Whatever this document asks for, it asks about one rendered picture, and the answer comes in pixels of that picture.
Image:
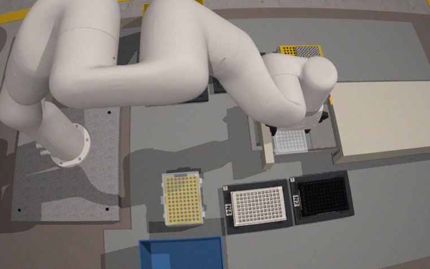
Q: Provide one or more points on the yellow bin with label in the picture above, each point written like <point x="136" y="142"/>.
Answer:
<point x="146" y="4"/>

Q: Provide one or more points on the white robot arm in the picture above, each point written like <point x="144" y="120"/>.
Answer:
<point x="70" y="47"/>

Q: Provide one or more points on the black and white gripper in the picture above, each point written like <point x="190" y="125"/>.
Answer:
<point x="306" y="124"/>

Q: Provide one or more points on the blue box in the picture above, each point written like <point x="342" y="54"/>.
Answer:
<point x="194" y="253"/>

